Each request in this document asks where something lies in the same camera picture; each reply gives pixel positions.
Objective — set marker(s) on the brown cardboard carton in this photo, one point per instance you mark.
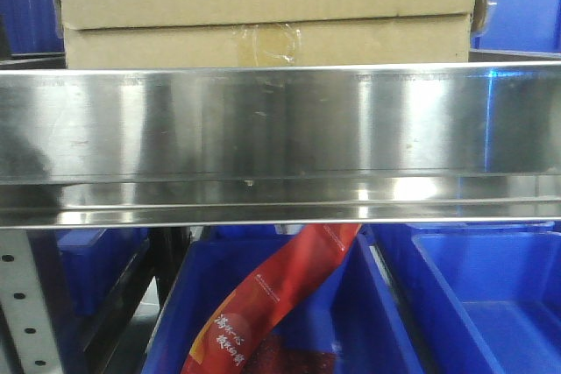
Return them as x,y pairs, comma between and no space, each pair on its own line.
266,33

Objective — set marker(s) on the perforated grey shelf upright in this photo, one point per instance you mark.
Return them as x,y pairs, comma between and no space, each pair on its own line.
25,258

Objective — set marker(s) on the blue bin lower middle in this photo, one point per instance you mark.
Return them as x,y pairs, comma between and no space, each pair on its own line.
350,324

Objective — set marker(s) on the blue bin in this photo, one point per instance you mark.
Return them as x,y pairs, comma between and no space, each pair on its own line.
485,300
350,324
93,261
521,25
31,26

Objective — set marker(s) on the red snack bag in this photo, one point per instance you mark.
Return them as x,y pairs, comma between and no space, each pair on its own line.
266,295

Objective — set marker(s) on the blue bin lower left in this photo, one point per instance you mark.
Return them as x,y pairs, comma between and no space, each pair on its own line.
93,261

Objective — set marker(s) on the blue bin lower right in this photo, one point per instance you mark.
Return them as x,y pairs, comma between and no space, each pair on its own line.
485,300

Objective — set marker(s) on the blue bin upper left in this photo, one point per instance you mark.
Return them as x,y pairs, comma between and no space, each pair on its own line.
31,26

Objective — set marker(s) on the blue bin upper right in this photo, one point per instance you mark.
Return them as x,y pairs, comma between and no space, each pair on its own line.
521,25

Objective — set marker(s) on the stainless steel shelf rail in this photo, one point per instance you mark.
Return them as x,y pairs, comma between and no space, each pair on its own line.
431,142

